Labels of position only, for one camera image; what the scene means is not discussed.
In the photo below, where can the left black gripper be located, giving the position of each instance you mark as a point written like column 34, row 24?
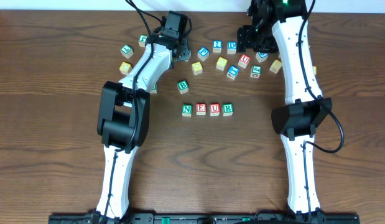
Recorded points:
column 183, row 50

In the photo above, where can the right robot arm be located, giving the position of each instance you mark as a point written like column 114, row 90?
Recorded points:
column 281, row 27

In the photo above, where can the yellow O block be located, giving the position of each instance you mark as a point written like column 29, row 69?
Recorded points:
column 197, row 68

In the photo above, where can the yellow C block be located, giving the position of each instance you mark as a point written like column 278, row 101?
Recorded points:
column 125, row 68

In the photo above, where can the blue 5 block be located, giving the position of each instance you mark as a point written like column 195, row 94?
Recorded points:
column 261, row 57

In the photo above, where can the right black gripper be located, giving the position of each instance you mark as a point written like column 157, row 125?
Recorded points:
column 245, row 38

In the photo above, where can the green J block right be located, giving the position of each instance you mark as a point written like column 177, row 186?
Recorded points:
column 256, row 71

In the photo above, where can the yellow block far right low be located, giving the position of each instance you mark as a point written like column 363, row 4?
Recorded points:
column 314, row 70

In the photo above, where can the blue P block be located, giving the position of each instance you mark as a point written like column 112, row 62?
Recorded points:
column 203, row 53

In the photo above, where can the green R block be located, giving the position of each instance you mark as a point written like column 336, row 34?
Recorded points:
column 228, row 109

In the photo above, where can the green N block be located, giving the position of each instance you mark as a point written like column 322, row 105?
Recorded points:
column 187, row 110

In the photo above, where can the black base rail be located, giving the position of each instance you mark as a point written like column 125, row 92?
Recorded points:
column 266, row 217

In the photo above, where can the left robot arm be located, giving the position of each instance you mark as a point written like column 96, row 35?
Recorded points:
column 123, row 119

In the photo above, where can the blue T block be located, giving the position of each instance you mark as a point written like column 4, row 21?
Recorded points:
column 232, row 72

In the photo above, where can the blue 2 block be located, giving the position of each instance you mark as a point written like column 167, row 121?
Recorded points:
column 217, row 46

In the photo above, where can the green B block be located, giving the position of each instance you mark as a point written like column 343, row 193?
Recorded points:
column 183, row 86

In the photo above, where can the red u block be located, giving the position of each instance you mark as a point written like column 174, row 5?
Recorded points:
column 215, row 109
column 244, row 60

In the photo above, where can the yellow Q block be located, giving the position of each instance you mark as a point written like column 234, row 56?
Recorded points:
column 221, row 63

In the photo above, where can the green V block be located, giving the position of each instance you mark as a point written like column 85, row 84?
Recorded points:
column 154, row 89

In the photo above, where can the green L block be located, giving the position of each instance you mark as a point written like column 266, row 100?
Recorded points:
column 127, row 51

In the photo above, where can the red E block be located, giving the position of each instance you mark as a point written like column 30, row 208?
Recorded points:
column 201, row 109

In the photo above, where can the blue D block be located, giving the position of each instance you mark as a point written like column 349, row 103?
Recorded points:
column 231, row 47

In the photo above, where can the green j block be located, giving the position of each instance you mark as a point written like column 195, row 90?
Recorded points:
column 256, row 71
column 142, row 40

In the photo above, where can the yellow block middle right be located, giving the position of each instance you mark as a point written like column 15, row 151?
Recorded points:
column 276, row 66

